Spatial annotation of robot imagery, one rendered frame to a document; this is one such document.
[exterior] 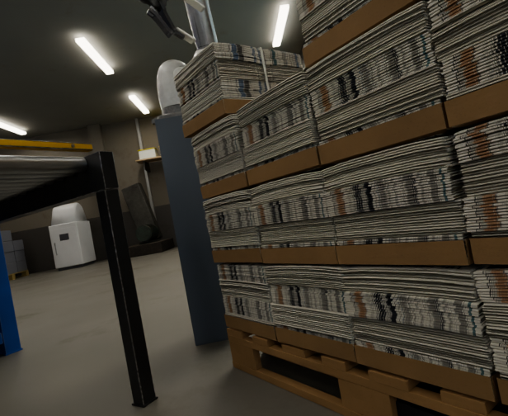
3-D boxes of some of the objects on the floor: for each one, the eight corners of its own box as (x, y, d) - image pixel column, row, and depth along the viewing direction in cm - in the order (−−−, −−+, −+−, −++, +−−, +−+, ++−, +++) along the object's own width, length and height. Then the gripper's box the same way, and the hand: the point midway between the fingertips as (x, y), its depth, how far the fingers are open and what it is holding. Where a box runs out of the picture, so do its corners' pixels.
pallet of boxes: (-3, 281, 874) (-11, 234, 875) (29, 275, 877) (21, 229, 878) (-40, 291, 757) (-50, 238, 758) (-3, 284, 760) (-13, 231, 761)
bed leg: (157, 398, 117) (119, 188, 118) (143, 408, 112) (104, 189, 113) (146, 395, 120) (109, 191, 121) (131, 405, 115) (93, 192, 116)
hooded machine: (83, 267, 813) (71, 200, 814) (55, 271, 811) (43, 206, 812) (96, 262, 886) (86, 202, 887) (71, 267, 885) (60, 206, 886)
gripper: (146, -37, 121) (202, 2, 132) (123, 23, 114) (185, 60, 126) (154, -53, 115) (212, -10, 126) (130, 10, 108) (195, 50, 120)
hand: (195, 23), depth 125 cm, fingers open, 13 cm apart
